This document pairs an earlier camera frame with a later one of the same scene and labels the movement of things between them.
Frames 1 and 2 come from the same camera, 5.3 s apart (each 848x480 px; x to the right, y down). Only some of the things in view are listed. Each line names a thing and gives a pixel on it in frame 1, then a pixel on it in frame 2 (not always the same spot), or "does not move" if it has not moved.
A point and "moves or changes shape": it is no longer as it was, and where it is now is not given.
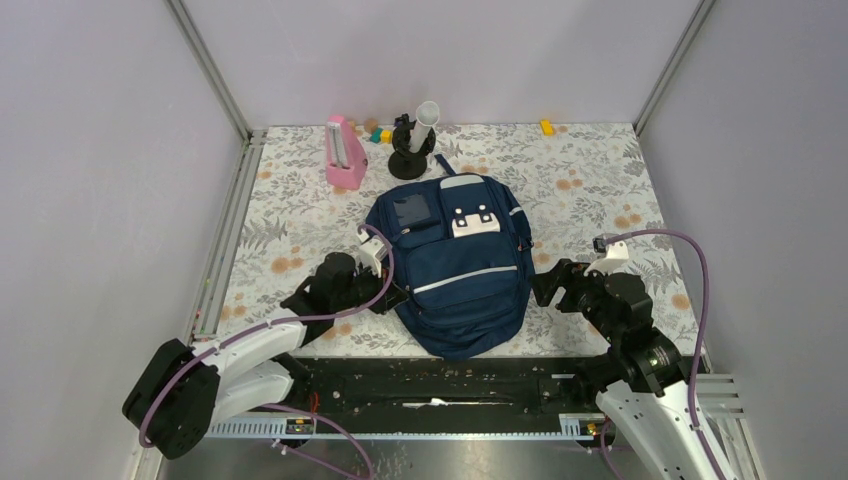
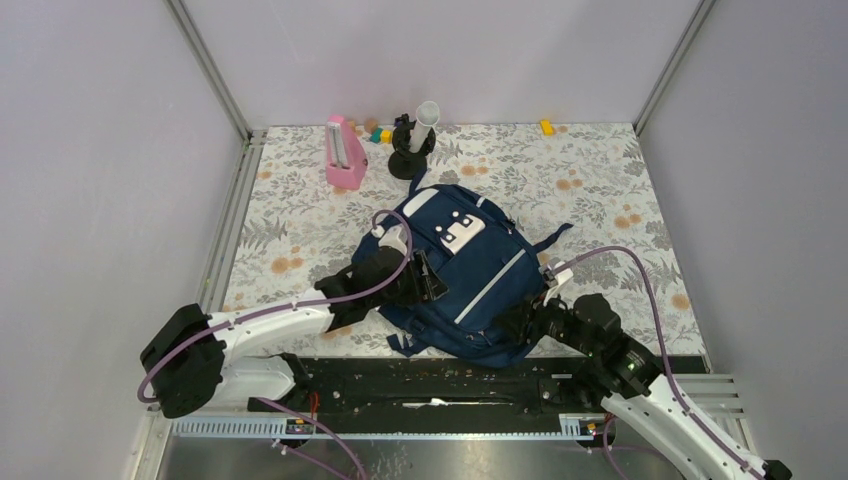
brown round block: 371,124 does not move
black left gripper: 392,298 to 426,287
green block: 375,137 does not move
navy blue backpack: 462,250 moves or changes shape
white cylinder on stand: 427,115 does not move
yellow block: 547,128 does not move
